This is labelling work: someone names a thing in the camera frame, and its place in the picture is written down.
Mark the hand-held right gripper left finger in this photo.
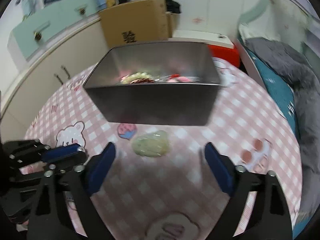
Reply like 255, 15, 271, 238
26, 142, 117, 240

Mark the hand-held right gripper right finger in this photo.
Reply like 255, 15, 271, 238
204, 142, 293, 240

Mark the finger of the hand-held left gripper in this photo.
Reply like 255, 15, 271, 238
49, 151, 88, 173
41, 144, 82, 163

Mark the green jade pendant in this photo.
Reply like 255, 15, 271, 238
131, 130, 170, 158

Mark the grey storage box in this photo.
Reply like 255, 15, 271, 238
83, 41, 222, 127

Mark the cream bead bracelet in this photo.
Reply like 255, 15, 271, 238
120, 72, 153, 85

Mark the pink checked tablecloth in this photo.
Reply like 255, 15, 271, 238
16, 57, 304, 240

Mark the cream cabinet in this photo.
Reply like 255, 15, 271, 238
0, 17, 112, 140

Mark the teal bedsheet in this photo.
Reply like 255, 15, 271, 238
237, 34, 300, 139

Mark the grey blanket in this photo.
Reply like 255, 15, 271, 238
244, 37, 320, 215

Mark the white and red box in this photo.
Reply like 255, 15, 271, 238
171, 30, 239, 67

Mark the white cabinet with mint drawers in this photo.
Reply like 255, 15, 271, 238
7, 0, 100, 60

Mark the cardboard box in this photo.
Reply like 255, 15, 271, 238
99, 0, 177, 49

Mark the black cloth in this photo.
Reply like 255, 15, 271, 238
165, 0, 181, 15

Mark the mint bed headboard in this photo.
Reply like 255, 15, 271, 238
236, 0, 273, 30

